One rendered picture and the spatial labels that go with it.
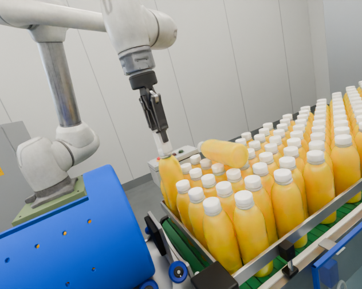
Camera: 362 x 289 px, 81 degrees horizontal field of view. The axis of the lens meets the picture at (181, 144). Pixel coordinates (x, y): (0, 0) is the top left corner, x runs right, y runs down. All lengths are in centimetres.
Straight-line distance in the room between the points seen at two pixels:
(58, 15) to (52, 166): 60
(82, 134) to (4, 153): 106
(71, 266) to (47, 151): 73
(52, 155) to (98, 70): 232
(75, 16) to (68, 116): 49
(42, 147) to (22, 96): 231
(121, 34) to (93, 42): 278
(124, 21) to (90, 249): 49
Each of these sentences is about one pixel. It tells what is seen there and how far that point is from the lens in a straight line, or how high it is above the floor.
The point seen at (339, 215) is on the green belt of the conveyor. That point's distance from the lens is 77.
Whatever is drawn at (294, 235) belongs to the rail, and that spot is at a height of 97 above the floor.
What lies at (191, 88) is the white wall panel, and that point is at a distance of 358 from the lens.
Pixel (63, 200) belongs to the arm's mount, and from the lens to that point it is 105.
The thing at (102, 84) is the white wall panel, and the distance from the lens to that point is 327.
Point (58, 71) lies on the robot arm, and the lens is 112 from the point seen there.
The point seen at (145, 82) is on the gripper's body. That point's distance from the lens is 58.
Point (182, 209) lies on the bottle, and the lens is 62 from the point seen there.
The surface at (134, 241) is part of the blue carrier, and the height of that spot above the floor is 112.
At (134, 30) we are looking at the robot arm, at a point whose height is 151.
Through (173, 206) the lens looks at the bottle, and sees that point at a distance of 69.
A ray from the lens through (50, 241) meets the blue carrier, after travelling 45.
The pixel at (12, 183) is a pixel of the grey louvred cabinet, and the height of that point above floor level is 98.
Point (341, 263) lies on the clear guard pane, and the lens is 65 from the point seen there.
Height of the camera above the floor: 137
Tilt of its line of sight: 16 degrees down
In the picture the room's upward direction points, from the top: 16 degrees counter-clockwise
